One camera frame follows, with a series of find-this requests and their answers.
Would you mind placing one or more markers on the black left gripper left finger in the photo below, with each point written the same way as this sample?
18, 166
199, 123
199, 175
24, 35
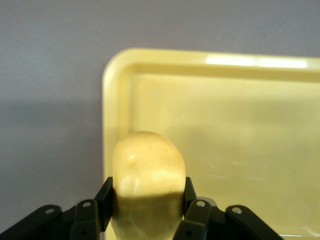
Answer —
87, 217

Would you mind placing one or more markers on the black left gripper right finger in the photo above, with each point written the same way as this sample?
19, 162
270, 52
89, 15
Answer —
205, 220

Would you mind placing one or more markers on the yellow potato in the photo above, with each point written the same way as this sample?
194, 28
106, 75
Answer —
147, 162

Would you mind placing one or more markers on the yellow plastic tray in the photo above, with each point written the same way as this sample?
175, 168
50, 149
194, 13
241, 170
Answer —
237, 137

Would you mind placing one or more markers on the table cover mat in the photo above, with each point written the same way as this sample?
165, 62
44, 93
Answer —
50, 75

